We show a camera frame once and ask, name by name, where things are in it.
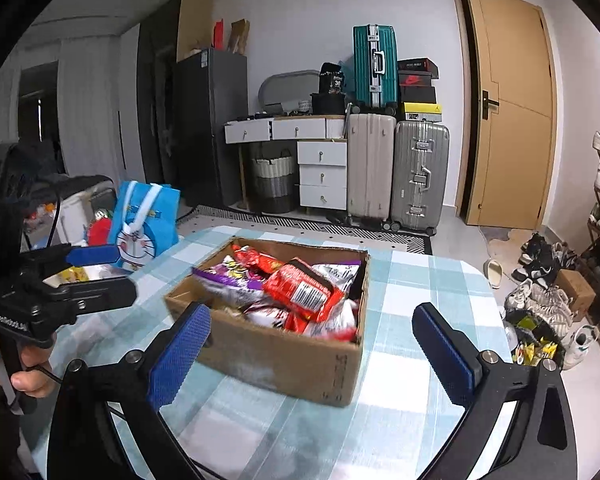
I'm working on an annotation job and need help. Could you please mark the purple candy bag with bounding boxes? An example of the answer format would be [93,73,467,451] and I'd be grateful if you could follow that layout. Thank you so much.
[192,256,275,309]

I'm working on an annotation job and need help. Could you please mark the red Oreo packet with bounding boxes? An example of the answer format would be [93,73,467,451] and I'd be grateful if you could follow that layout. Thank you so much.
[232,245,284,276]

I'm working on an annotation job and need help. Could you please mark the black trash bag bin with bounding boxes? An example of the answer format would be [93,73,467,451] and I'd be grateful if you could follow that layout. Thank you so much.
[503,309,566,370]

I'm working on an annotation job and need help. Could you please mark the woven laundry basket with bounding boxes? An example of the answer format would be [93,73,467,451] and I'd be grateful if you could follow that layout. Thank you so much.
[251,148,297,214]

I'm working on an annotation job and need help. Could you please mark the person's left hand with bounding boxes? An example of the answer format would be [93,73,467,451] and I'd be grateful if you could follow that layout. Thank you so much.
[10,346,55,399]

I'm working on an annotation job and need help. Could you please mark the red white snack bag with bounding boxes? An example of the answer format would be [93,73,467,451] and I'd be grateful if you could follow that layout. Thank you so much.
[244,299,358,342]

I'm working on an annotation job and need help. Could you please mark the teal suitcase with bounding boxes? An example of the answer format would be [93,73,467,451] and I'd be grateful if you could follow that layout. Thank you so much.
[352,24,399,115]

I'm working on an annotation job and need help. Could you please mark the blue Doraemon gift bag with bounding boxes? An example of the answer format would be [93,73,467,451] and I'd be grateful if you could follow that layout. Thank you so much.
[107,180,180,272]

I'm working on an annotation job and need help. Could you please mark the wooden door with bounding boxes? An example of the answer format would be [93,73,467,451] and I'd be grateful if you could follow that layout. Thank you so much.
[455,0,557,230]

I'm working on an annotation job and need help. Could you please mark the red cookie packet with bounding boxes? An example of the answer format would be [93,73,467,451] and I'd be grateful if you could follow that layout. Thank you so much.
[262,258,344,323]

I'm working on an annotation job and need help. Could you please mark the black refrigerator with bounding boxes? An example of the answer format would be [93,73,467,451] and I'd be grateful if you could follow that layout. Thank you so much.
[173,48,248,207]

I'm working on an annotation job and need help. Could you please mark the white curtain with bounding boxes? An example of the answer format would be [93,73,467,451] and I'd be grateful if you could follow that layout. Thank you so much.
[57,36,125,184]

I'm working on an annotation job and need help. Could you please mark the stacked shoe boxes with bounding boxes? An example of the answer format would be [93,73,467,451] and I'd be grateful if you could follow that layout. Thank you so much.
[398,58,442,122]

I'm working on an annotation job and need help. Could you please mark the oval mirror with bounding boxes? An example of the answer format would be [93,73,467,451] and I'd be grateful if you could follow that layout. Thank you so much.
[258,70,320,113]

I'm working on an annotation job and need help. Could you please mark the beige suitcase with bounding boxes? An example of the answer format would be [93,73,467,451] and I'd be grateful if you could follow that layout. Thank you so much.
[347,114,396,222]

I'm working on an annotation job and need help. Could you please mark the patterned floor rug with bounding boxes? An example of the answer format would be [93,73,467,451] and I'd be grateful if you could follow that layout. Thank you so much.
[176,205,432,256]

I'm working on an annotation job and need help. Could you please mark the silver suitcase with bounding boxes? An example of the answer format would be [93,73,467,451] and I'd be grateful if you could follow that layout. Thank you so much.
[390,120,450,236]

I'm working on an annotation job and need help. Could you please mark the white sneaker on floor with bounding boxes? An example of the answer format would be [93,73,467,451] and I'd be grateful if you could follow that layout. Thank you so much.
[562,324,598,370]

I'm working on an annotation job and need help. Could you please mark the white drawer desk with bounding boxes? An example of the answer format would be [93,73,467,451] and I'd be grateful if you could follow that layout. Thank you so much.
[224,115,347,211]

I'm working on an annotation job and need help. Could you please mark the small cardboard box on floor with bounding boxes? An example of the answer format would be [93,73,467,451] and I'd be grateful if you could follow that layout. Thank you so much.
[555,269,596,322]

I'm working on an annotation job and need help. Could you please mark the SF cardboard box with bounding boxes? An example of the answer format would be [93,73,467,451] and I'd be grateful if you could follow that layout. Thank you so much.
[163,236,370,408]

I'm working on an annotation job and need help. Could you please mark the checkered teal tablecloth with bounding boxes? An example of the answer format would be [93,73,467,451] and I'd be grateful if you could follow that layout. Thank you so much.
[52,226,508,479]

